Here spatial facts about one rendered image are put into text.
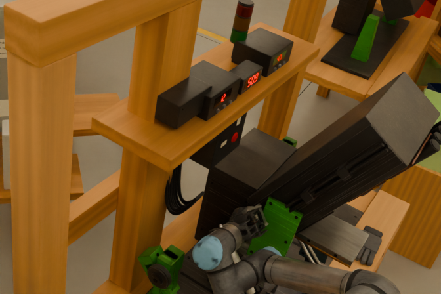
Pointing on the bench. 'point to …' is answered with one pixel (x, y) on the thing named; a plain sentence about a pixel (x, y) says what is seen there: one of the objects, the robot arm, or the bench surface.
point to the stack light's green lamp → (237, 36)
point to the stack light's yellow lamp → (241, 25)
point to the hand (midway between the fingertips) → (254, 216)
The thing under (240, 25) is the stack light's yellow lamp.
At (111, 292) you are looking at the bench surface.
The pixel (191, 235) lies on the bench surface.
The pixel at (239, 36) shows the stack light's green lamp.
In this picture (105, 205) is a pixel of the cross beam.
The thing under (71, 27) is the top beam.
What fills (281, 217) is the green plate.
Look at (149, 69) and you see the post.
